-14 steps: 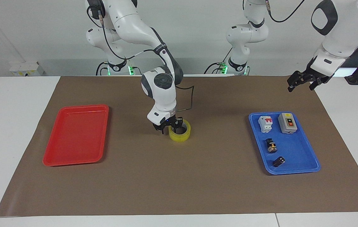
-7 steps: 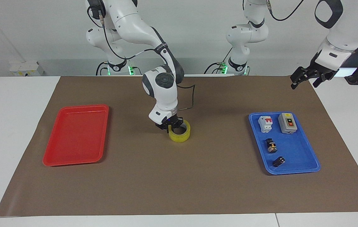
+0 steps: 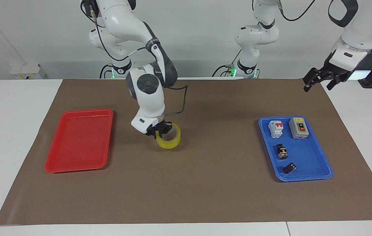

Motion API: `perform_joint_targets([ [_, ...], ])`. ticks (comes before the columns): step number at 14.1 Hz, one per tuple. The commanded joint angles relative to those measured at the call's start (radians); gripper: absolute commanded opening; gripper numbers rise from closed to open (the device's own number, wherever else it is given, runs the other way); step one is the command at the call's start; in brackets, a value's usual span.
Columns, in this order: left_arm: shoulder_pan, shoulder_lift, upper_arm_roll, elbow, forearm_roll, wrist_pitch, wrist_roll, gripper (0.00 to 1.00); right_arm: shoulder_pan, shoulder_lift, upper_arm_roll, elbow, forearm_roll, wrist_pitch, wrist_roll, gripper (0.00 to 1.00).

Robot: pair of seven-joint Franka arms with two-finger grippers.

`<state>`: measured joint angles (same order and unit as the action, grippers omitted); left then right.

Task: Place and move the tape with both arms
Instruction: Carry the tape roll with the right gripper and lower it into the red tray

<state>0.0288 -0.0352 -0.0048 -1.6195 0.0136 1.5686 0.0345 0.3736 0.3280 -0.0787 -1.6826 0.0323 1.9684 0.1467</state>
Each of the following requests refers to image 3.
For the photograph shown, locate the black cable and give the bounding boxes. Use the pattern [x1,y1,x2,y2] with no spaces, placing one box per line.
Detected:
[163,84,188,116]
[212,49,243,78]
[80,0,150,63]
[278,0,316,22]
[99,64,114,79]

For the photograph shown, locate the blue plastic tray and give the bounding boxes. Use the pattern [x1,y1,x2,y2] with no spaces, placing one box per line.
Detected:
[258,116,334,182]

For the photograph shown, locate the white box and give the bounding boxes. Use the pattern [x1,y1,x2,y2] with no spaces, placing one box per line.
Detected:
[10,64,48,80]

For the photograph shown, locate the white and red circuit breaker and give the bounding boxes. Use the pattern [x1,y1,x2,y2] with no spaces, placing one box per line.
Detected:
[268,120,284,139]

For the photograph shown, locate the grey push-button switch box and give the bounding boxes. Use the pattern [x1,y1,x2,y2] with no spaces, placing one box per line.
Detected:
[288,117,310,140]

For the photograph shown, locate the black and orange small component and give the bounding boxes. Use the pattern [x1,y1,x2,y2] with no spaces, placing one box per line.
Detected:
[276,143,289,160]

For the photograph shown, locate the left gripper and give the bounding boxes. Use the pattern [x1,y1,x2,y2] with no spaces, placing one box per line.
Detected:
[303,54,354,92]

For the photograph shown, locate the yellow tape roll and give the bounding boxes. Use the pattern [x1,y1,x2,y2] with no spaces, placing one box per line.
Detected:
[156,122,182,150]

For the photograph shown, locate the red plastic tray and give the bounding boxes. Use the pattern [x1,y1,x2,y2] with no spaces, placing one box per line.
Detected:
[44,108,114,173]

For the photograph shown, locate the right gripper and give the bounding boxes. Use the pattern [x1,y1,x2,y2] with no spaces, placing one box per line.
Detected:
[146,121,174,138]

